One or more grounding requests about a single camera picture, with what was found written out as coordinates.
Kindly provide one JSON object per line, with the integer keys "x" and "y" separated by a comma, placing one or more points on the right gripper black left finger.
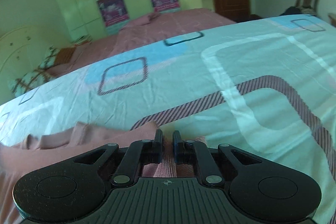
{"x": 153, "y": 149}

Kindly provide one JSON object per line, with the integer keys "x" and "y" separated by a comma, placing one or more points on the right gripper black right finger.
{"x": 183, "y": 149}

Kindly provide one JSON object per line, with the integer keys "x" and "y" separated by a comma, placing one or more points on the pink sweatshirt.
{"x": 34, "y": 153}

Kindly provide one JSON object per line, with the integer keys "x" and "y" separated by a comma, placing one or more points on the light blue patterned bedsheet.
{"x": 258, "y": 99}

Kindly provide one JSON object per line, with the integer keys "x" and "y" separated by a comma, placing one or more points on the pink checked bed cover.
{"x": 147, "y": 29}

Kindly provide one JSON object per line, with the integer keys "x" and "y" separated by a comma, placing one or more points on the orange striped pillow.
{"x": 64, "y": 56}

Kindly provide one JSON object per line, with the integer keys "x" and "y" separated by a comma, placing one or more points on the white patterned pillow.
{"x": 37, "y": 77}

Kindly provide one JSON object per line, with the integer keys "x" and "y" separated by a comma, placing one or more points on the lower left poster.
{"x": 113, "y": 11}

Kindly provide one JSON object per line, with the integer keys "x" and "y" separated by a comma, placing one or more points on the white arched headboard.
{"x": 22, "y": 50}

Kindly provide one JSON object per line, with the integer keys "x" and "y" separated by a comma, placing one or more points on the wooden side table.
{"x": 332, "y": 17}

